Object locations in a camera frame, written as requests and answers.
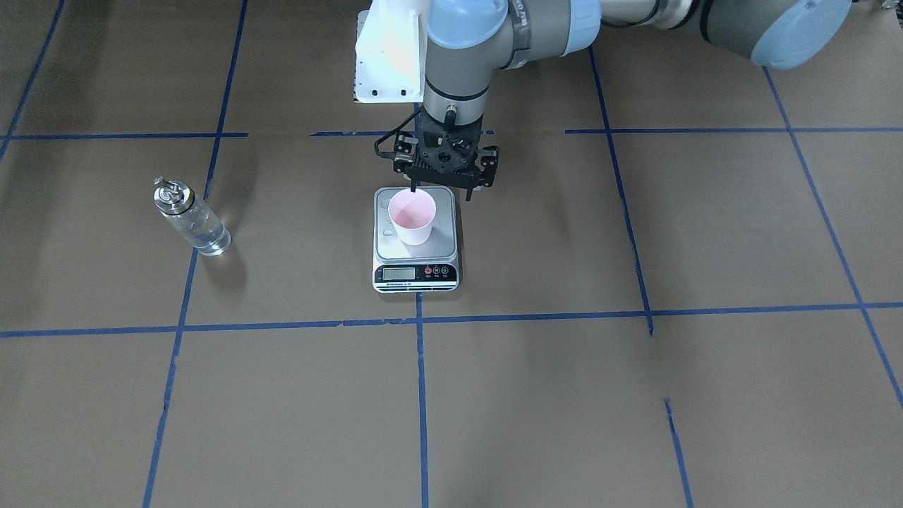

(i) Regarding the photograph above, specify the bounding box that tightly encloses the digital kitchen scale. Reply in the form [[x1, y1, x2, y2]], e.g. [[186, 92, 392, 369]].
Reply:
[[372, 186, 461, 294]]

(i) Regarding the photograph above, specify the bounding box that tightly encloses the glass sauce bottle metal spout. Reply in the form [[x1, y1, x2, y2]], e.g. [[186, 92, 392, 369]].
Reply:
[[154, 176, 231, 256]]

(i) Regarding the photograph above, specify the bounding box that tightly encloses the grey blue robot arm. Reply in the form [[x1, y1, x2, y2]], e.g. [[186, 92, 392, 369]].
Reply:
[[374, 1, 852, 193]]

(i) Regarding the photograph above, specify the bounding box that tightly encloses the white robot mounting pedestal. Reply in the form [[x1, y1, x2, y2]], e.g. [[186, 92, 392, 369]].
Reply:
[[353, 0, 480, 104]]

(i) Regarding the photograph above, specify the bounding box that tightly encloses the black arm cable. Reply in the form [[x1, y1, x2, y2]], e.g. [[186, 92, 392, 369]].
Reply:
[[374, 106, 424, 159]]

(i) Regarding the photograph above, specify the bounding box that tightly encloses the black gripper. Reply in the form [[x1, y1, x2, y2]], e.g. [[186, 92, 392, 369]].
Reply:
[[392, 116, 499, 202]]

